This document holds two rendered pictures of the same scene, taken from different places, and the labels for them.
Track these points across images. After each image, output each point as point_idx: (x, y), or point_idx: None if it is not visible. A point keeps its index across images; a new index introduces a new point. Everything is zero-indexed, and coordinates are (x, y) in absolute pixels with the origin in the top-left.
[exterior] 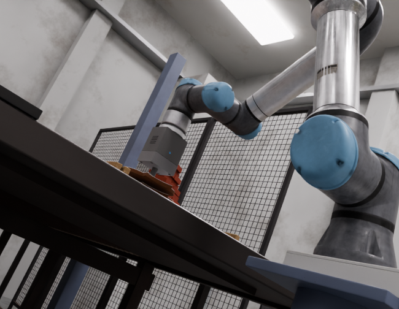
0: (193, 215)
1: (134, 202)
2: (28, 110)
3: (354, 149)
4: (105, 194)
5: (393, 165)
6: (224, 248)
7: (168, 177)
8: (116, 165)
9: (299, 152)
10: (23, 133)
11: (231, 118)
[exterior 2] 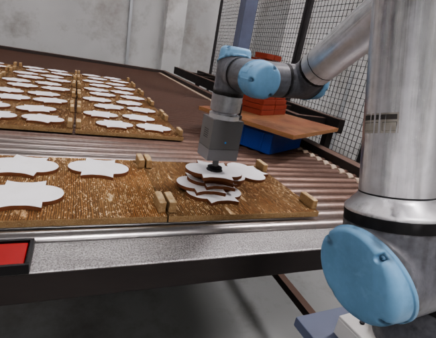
0: (241, 256)
1: (169, 279)
2: (13, 272)
3: (410, 306)
4: (136, 288)
5: None
6: (285, 263)
7: None
8: (160, 206)
9: (330, 270)
10: (23, 290)
11: (283, 94)
